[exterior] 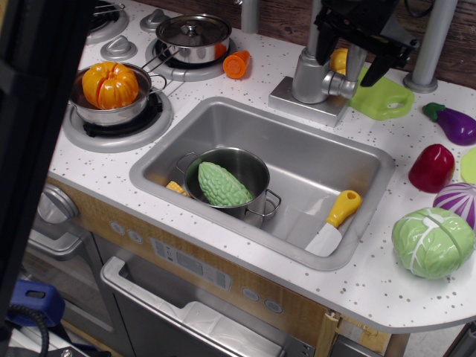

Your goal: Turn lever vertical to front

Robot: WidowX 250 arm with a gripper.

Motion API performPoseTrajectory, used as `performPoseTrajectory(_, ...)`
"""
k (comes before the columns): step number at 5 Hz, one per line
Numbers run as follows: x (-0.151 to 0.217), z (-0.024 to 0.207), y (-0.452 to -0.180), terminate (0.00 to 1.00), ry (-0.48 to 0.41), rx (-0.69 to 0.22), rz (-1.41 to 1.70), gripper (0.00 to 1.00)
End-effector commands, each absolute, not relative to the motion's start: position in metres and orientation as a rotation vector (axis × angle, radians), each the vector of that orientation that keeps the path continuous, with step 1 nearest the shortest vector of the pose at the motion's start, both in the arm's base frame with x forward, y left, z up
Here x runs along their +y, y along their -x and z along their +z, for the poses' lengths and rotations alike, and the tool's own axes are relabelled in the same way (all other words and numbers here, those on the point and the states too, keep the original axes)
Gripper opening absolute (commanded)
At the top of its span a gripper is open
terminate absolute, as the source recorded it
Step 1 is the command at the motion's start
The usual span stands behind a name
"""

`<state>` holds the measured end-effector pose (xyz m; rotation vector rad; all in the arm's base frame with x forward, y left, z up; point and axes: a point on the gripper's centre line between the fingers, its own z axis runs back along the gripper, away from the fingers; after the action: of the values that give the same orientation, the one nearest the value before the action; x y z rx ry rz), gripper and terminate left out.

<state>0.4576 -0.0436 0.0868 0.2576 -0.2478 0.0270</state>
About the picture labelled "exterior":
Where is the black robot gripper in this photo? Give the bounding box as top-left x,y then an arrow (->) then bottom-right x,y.
315,1 -> 419,87

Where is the silver faucet lever handle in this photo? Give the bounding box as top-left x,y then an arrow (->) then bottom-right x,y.
323,45 -> 367,99

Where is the black foreground robot arm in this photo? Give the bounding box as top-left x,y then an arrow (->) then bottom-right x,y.
1,1 -> 402,332

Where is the yellow toy lemon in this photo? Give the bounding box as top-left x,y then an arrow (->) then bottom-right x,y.
330,48 -> 348,76

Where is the silver toy faucet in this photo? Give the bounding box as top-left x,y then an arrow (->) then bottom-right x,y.
268,0 -> 357,128

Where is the light green cutting board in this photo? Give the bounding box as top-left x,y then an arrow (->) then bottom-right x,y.
348,77 -> 415,120

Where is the grey right support pole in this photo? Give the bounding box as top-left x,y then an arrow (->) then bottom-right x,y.
403,0 -> 458,94

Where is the grey support pole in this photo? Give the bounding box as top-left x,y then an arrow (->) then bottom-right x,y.
403,0 -> 458,94
233,0 -> 261,34

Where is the grey centre support pole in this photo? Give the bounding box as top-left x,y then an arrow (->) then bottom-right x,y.
233,0 -> 261,34

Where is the grey sink basin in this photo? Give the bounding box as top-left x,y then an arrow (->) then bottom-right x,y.
130,97 -> 395,271

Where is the orange toy carrot piece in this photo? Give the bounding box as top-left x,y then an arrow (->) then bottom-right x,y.
222,51 -> 251,79

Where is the purple toy eggplant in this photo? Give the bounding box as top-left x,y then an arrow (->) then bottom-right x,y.
422,103 -> 475,146

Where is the red toy bell pepper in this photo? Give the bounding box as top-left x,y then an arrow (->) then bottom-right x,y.
408,144 -> 455,193

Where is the lidded steel saucepan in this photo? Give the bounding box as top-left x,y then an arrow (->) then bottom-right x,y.
146,14 -> 232,65

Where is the light green toy slice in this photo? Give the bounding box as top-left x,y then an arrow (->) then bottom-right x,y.
460,148 -> 476,184

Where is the steel pot in sink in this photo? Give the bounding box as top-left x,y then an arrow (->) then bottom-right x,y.
176,147 -> 281,227

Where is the purple toy onion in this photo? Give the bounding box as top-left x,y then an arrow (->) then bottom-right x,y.
433,182 -> 475,230

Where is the green bitter gourd toy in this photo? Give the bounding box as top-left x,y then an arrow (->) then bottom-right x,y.
198,161 -> 253,207

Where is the back right stove burner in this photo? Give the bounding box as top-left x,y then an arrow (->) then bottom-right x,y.
145,39 -> 237,82

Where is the stove burner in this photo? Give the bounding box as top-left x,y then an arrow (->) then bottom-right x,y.
145,39 -> 237,82
62,92 -> 173,153
86,1 -> 129,45

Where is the grey stove knob back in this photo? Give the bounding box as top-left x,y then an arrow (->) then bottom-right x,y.
140,9 -> 170,33

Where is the grey stove knob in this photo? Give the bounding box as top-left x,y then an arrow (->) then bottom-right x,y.
100,35 -> 138,62
140,9 -> 170,33

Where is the green toy cabbage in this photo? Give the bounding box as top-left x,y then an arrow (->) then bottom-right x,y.
392,208 -> 475,280

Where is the front left stove burner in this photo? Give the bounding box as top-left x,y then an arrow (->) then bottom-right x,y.
62,92 -> 173,153

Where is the yellow corn toy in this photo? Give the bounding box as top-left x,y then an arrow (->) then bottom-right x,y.
166,181 -> 190,197

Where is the grey stove knob front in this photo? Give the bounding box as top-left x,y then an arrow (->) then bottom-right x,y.
100,35 -> 138,62

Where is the back left stove burner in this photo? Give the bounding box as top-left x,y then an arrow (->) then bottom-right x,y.
86,1 -> 129,45

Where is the steel pot on burner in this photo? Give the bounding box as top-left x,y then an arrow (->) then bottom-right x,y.
69,63 -> 162,126

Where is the orange toy pumpkin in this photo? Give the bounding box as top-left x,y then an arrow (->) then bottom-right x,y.
81,62 -> 139,110

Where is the grey oven dial knob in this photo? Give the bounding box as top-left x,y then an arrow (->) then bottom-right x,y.
37,184 -> 79,225

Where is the yellow handled toy knife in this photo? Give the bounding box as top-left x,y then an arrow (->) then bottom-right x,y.
304,190 -> 361,257

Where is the silver dishwasher door handle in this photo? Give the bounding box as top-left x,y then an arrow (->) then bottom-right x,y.
100,256 -> 315,357

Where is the silver oven door handle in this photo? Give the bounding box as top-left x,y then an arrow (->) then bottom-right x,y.
28,228 -> 85,261

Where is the blue clamp with cable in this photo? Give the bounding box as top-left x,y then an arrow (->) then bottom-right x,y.
5,280 -> 66,357

